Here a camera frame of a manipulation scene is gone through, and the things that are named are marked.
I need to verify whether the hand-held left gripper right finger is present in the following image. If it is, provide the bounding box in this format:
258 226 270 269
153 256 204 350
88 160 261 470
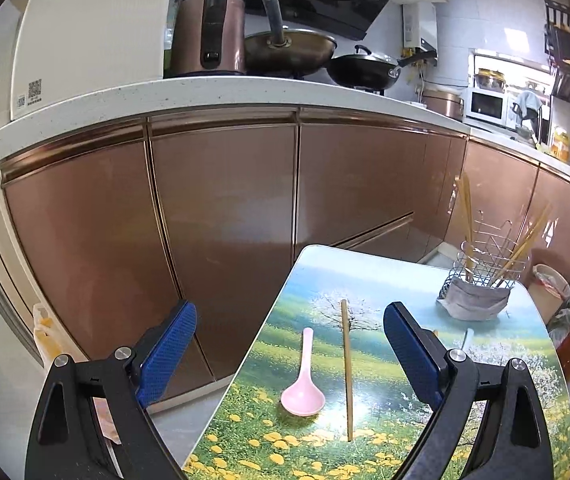
383 301 570 480

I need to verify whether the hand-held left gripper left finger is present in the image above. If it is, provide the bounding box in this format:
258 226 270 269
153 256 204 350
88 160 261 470
24 299 198 480

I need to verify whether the bamboo chopstick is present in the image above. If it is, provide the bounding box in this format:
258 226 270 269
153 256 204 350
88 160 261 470
340 299 355 442
458 174 472 281
494 220 540 288
502 203 552 282
496 214 546 288

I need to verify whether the wire utensil rack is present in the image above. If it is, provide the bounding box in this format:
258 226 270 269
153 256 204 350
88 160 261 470
457 212 534 292

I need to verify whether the pink ceramic spoon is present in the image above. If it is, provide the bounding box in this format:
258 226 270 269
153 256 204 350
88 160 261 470
280 327 326 417

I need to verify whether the clear plastic bag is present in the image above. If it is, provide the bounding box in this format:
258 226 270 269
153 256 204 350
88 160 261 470
547 307 570 334

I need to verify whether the beige trash bin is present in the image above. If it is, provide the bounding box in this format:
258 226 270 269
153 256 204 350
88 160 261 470
527 263 570 326

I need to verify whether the grey cloth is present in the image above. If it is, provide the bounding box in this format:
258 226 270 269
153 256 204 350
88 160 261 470
436 276 516 321

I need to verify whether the brown kitchen base cabinet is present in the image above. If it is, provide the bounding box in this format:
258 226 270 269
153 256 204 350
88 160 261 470
0 107 570 407

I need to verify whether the brown rice cooker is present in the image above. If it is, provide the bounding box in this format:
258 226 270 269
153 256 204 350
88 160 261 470
422 89 466 121

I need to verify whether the white speckled countertop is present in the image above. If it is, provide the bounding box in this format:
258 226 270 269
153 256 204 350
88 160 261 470
0 77 570 187

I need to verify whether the white microwave oven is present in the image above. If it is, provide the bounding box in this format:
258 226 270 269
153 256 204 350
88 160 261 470
465 86 512 129

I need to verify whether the light blue towel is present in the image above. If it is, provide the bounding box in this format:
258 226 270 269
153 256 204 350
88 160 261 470
512 91 542 126

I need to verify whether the black wok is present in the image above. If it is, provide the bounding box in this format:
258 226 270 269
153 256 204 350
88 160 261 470
326 44 438 92

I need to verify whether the copper electric kettle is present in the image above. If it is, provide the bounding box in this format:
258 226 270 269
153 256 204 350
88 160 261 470
170 0 248 79

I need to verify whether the brass wok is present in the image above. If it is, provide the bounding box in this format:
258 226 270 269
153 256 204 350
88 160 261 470
243 0 338 77

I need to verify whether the white cutting board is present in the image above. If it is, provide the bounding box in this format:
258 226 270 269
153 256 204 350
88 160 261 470
10 0 177 122

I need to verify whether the white water heater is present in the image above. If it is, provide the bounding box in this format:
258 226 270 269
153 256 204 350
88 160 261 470
401 2 438 54

